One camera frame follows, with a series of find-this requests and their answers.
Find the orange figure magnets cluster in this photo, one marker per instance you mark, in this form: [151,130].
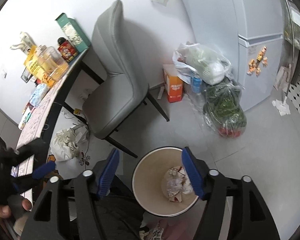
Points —
[253,66]

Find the yellow snack bag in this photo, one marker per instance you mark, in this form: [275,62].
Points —
[33,66]

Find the red white paper wrapper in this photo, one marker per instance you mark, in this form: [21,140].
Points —
[176,178]

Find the person's dark patterned trousers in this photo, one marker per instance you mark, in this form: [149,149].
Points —
[120,215]

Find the grey upholstered chair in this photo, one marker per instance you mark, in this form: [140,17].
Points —
[125,87]

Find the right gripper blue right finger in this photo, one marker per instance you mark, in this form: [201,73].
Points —
[195,169]

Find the light blue refrigerator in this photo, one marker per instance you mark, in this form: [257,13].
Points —
[240,29]

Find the white round trash bin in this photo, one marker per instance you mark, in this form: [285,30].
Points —
[160,183]

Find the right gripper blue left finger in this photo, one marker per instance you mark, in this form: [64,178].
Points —
[106,171]

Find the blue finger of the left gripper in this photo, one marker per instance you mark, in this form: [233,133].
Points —
[43,170]

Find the blue tissue pack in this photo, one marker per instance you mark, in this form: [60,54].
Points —
[38,94]

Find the wire mesh basket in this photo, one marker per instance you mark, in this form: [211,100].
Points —
[26,75]

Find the white paper shopping bag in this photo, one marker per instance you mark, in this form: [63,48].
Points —
[25,44]

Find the white bag under table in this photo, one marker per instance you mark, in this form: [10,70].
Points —
[68,143]

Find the red tin can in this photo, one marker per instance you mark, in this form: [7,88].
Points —
[66,49]

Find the clear plastic jar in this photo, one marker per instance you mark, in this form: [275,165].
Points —
[52,62]

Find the crumpled paper on floor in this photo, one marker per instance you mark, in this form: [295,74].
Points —
[282,107]

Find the patterned pink tablecloth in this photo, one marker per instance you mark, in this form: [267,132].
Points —
[43,121]

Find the red snack packet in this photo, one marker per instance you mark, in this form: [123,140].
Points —
[28,106]

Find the white plastic grocery bag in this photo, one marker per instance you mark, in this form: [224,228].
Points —
[197,59]

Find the white tissue front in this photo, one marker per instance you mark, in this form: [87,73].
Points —
[187,186]

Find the green tall gift box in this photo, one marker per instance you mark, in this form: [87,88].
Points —
[73,32]

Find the green vegetables plastic bag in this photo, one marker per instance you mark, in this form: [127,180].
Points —
[222,111]

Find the white roll package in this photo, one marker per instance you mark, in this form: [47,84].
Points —
[24,120]

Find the orange paper bag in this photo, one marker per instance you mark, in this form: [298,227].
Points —
[173,84]

